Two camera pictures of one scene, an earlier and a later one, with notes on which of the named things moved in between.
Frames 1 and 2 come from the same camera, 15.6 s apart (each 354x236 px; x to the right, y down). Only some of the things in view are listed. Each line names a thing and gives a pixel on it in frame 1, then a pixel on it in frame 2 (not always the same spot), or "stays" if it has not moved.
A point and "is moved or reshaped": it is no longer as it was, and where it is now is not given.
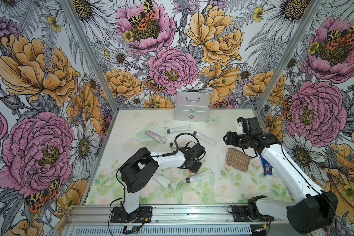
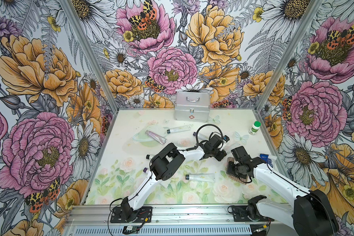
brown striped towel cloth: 237,159 is moved or reshaped
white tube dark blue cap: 204,174 is moved or reshaped
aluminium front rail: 169,216 stays
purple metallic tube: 160,139 stays
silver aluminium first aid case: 192,106 stays
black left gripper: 195,168 → 222,153
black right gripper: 230,138 → 231,164
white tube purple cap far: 205,138 stays
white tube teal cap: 179,129 stays
